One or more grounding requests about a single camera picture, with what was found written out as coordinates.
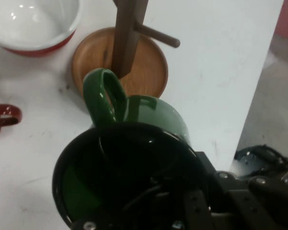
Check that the green mug with white print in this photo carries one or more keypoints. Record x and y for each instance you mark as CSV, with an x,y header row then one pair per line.
x,y
158,112

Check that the orange red floor mat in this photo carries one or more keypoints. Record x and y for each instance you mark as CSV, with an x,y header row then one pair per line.
x,y
286,19

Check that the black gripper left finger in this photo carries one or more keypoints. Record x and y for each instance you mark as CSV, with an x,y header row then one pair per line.
x,y
196,206

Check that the red bowl with white inside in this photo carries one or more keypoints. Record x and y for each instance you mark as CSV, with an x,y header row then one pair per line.
x,y
26,24

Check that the brown wooden mug tree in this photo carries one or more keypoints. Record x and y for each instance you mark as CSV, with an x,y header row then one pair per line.
x,y
144,72

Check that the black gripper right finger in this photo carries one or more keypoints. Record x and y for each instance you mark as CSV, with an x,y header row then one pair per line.
x,y
242,203

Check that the red mug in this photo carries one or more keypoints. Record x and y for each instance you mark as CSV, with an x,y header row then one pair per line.
x,y
12,112

